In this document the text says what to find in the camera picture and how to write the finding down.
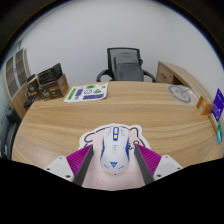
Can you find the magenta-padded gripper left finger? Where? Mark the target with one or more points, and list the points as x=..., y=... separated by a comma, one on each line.
x=79, y=161

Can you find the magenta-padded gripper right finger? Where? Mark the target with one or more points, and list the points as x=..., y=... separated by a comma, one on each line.
x=150, y=160

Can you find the white blue yellow computer mouse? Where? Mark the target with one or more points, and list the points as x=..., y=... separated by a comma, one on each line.
x=115, y=151

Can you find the pink pig-shaped mouse pad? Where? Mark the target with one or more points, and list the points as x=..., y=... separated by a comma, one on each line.
x=91, y=140

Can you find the white green purple leaflet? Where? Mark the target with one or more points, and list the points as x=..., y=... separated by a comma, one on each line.
x=86, y=92

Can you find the blue product package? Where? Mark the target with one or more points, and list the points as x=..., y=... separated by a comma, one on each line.
x=219, y=137

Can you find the tan small product box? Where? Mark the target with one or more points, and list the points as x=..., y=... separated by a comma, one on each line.
x=215, y=122

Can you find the brown cardboard box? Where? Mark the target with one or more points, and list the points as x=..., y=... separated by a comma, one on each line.
x=55, y=89

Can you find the orange cardboard box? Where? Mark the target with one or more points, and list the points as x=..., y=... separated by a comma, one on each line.
x=204, y=106

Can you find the black padded chair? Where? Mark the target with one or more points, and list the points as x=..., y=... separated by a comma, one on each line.
x=8, y=130

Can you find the small dark brown box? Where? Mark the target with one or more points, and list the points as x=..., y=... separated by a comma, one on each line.
x=33, y=88

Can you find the purple hanging package card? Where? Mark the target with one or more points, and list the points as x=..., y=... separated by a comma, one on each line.
x=218, y=105

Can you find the wooden side desk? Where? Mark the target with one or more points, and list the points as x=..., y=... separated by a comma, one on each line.
x=176, y=75

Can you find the black mesh office chair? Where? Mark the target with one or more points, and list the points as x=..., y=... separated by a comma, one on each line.
x=103, y=75

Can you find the black printed box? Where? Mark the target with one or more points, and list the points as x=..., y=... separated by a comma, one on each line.
x=48, y=74

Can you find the grey backpack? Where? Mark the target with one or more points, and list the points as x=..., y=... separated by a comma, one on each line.
x=128, y=68

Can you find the wooden shelf unit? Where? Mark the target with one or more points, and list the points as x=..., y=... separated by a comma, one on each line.
x=15, y=73

